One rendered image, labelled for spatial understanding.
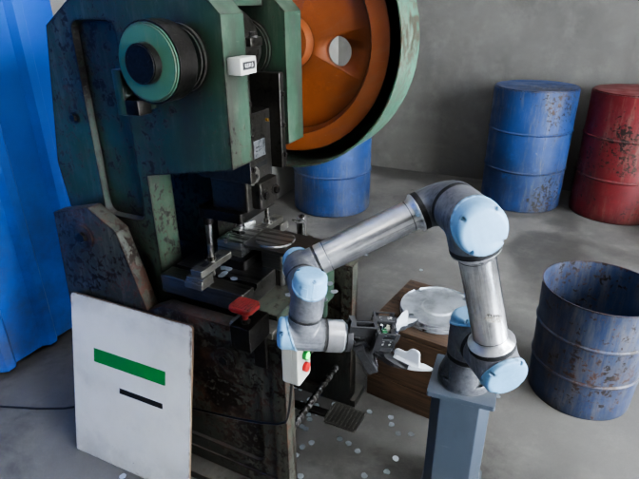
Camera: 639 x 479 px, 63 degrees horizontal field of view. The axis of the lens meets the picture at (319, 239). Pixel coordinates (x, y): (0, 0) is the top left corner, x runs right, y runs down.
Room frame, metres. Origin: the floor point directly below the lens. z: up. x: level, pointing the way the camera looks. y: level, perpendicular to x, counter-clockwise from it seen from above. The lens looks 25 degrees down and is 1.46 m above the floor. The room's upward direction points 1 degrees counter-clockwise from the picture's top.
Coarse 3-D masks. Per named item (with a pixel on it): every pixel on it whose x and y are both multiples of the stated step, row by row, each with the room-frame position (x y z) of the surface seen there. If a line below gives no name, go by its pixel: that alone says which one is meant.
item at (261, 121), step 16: (256, 112) 1.49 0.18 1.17; (256, 128) 1.48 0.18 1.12; (256, 144) 1.47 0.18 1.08; (256, 160) 1.47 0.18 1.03; (256, 176) 1.43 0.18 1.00; (272, 176) 1.50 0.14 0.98; (224, 192) 1.45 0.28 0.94; (240, 192) 1.43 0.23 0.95; (256, 192) 1.43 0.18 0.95; (272, 192) 1.48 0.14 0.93; (240, 208) 1.43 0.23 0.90; (256, 208) 1.44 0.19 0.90
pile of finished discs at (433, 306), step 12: (420, 288) 1.84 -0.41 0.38; (432, 288) 1.85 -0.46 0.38; (444, 288) 1.84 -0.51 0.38; (408, 300) 1.75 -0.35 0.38; (420, 300) 1.75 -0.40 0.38; (432, 300) 1.74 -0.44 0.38; (444, 300) 1.74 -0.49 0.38; (456, 300) 1.75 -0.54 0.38; (408, 312) 1.67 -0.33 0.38; (420, 312) 1.67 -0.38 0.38; (432, 312) 1.66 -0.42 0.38; (444, 312) 1.66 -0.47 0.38; (420, 324) 1.61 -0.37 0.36; (432, 324) 1.59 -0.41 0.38; (444, 324) 1.59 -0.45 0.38
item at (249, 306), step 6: (234, 300) 1.14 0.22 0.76; (240, 300) 1.14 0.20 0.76; (246, 300) 1.14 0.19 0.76; (252, 300) 1.14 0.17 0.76; (228, 306) 1.12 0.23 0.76; (234, 306) 1.11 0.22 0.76; (240, 306) 1.11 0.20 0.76; (246, 306) 1.11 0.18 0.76; (252, 306) 1.11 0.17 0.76; (258, 306) 1.12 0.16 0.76; (234, 312) 1.10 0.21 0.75; (240, 312) 1.10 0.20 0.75; (246, 312) 1.09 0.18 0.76; (252, 312) 1.10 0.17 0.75; (246, 318) 1.12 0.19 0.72
